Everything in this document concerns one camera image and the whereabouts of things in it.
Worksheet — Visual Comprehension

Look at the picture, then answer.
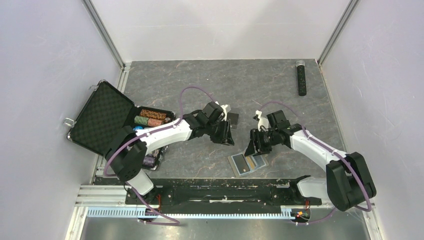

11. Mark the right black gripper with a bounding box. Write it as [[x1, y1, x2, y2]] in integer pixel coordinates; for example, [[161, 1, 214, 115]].
[[244, 128, 279, 157]]

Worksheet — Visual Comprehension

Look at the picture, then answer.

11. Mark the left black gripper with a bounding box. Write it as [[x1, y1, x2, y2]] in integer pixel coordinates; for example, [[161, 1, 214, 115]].
[[205, 118, 235, 147]]

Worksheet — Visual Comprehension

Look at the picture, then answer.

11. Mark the gold striped credit card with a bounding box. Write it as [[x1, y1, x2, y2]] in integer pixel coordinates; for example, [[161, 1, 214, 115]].
[[245, 156, 257, 171]]

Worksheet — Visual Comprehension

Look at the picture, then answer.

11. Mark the grey card holder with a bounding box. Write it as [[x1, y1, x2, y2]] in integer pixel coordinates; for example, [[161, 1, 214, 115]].
[[227, 152, 269, 178]]

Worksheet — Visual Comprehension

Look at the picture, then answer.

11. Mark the black VIP credit card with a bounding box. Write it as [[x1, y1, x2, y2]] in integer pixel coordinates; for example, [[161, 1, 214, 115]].
[[231, 153, 251, 176]]

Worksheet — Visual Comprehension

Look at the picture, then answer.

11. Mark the clear plastic card box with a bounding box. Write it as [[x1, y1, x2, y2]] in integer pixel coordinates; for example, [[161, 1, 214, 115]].
[[227, 108, 241, 130]]

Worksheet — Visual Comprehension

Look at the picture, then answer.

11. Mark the black glitter microphone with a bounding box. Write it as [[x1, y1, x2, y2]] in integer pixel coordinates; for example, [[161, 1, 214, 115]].
[[295, 60, 307, 97]]

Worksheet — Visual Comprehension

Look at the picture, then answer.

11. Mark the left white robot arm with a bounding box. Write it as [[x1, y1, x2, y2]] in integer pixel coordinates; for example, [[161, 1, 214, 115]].
[[104, 101, 234, 204]]

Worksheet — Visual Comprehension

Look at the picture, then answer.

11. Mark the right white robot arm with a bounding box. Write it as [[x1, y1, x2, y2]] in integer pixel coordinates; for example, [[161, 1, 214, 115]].
[[244, 110, 377, 212]]

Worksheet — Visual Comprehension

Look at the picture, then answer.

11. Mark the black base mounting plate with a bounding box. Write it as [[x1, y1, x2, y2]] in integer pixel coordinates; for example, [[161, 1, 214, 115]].
[[144, 178, 322, 214]]

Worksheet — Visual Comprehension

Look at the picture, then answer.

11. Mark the black poker chip case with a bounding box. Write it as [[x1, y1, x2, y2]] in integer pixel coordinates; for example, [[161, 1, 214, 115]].
[[67, 79, 176, 156]]

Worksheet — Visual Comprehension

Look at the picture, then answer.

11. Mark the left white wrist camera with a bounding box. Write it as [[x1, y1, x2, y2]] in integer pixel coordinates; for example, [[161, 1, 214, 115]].
[[220, 104, 231, 121]]

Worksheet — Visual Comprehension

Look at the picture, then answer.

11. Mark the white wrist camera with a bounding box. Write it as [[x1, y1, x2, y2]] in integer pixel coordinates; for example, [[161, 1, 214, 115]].
[[220, 104, 231, 121], [253, 110, 269, 131]]

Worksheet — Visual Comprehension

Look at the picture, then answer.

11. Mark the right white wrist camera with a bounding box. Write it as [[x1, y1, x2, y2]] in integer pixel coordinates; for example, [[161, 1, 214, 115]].
[[253, 110, 269, 131]]

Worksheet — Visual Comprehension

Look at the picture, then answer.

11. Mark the slotted cable duct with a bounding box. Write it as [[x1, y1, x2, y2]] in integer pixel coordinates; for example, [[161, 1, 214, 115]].
[[86, 205, 327, 220]]

